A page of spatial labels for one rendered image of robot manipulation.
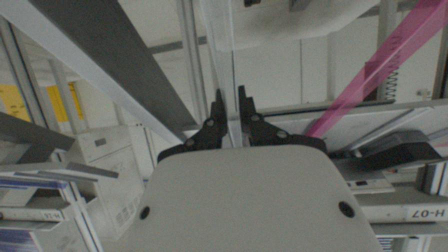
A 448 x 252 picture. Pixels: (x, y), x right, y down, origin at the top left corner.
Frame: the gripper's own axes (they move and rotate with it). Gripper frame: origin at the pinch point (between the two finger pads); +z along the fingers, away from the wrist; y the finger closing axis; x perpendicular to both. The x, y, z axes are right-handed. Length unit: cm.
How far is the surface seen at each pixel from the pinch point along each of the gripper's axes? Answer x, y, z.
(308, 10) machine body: -3, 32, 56
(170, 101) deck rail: -0.3, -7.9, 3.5
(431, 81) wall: -108, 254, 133
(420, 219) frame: -48, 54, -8
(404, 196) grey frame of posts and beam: -45, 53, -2
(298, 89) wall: -101, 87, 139
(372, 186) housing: -34.1, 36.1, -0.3
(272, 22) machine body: -5, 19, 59
